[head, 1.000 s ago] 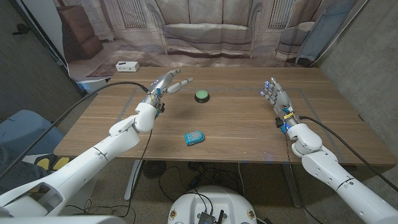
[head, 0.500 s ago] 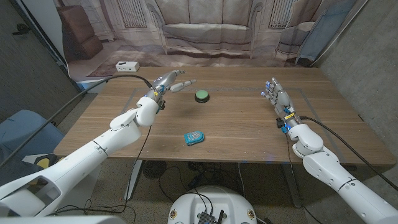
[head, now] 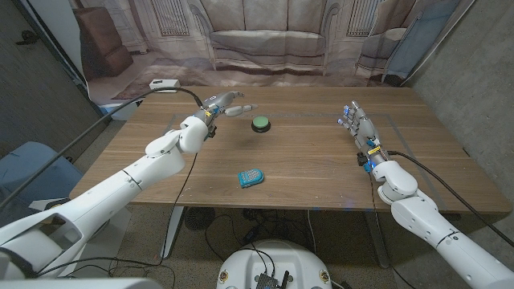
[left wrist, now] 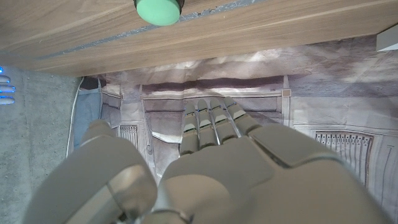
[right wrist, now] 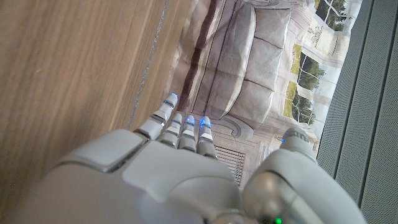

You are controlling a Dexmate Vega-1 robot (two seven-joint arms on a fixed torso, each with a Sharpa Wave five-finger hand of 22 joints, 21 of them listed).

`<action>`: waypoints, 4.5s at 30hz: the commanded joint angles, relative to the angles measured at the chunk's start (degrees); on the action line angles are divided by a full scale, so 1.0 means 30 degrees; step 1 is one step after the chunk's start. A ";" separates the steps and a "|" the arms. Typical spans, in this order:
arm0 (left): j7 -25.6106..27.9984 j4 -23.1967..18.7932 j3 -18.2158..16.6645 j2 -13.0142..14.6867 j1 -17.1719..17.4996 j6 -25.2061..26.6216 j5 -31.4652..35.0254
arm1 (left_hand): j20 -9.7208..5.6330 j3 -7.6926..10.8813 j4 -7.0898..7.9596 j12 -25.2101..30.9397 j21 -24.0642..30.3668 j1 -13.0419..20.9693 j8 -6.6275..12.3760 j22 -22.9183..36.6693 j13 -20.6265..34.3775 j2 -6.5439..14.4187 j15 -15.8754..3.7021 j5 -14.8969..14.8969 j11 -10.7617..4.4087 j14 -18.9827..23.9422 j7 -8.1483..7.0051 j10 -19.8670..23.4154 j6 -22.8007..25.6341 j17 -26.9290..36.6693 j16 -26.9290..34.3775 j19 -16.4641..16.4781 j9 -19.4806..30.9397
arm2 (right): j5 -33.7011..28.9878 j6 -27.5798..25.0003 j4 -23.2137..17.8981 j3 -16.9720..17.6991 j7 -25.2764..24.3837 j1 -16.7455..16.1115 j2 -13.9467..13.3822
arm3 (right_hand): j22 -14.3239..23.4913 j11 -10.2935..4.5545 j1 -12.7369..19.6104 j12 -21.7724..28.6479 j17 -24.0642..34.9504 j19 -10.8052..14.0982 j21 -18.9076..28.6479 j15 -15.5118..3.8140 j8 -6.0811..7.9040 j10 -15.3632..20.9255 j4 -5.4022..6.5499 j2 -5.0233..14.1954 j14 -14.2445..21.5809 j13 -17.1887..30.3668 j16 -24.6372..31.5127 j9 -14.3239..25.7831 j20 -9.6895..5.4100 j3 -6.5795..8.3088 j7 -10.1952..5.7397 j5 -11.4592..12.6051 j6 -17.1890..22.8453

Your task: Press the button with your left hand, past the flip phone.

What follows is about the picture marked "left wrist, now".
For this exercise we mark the wooden table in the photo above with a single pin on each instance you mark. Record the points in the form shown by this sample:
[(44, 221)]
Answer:
[(217, 10)]

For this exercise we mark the white power box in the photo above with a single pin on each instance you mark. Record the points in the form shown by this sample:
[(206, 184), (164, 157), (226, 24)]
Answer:
[(388, 39)]

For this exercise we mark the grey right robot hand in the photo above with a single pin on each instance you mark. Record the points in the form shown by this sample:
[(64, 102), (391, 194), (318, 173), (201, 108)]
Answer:
[(6, 89)]

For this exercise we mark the printed living room backdrop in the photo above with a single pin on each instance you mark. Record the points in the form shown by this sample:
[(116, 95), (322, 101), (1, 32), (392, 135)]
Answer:
[(326, 87)]

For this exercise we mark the green push button black base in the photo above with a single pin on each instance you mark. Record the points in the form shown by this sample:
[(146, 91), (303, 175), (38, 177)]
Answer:
[(158, 12)]

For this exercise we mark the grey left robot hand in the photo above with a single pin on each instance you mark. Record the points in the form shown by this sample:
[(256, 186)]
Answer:
[(236, 180)]

